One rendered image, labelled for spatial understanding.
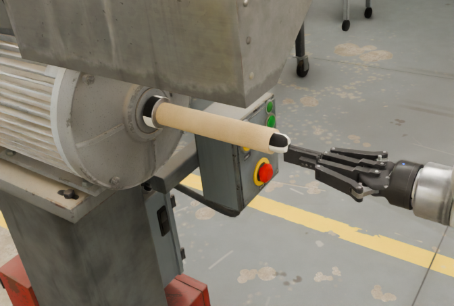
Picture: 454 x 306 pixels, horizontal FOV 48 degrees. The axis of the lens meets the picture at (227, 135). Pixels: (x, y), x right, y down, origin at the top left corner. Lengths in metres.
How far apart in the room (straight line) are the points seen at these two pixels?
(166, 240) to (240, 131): 0.62
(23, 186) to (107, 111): 0.26
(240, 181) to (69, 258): 0.35
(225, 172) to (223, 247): 1.35
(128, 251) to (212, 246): 1.30
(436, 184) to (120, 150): 0.46
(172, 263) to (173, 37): 0.89
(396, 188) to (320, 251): 1.48
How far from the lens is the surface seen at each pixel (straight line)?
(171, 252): 1.25
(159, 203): 1.15
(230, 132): 0.64
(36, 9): 0.57
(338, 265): 2.24
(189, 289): 1.33
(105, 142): 0.71
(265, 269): 2.22
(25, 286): 1.22
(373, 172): 0.85
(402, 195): 0.84
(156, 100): 0.72
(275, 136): 0.62
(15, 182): 0.92
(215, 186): 1.04
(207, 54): 0.42
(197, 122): 0.67
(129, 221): 1.04
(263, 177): 1.04
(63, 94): 0.68
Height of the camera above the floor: 1.58
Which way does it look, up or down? 30 degrees down
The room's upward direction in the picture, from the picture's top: 6 degrees counter-clockwise
